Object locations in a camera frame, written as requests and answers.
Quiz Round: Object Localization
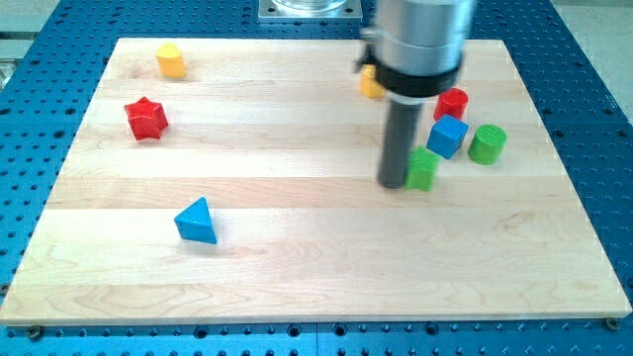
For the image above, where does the red star block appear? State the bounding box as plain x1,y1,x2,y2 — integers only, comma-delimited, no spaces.
124,97,168,140

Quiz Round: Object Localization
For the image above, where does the blue perforated table plate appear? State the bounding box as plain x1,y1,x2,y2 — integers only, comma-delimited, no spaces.
1,1,632,355

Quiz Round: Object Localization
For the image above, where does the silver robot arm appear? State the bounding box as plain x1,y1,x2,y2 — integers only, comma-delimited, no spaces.
356,0,476,105

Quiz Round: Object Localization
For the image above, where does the blue triangle block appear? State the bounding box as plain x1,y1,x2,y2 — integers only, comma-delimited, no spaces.
174,197,218,244

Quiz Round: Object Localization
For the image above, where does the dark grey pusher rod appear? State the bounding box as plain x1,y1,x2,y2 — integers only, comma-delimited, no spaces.
378,100,421,189

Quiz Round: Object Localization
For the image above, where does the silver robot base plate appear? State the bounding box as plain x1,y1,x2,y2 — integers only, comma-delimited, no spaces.
257,0,363,23

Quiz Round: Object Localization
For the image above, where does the green cylinder block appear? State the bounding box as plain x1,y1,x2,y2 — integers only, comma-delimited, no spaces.
468,125,507,165

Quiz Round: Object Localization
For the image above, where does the red cylinder block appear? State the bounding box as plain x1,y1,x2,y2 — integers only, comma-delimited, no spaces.
433,88,469,121

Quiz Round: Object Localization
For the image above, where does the green star block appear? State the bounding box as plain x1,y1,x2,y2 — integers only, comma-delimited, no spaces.
405,146,439,192

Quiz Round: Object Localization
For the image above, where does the yellow block behind arm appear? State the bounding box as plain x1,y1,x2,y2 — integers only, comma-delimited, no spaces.
359,64,385,99

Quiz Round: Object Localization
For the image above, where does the light wooden board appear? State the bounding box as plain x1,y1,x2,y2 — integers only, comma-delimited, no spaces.
1,39,631,326

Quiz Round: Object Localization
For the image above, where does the blue cube block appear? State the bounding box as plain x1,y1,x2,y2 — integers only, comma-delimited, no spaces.
426,115,469,159

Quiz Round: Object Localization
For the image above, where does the yellow heart block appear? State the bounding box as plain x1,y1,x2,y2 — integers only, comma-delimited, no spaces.
155,43,186,78

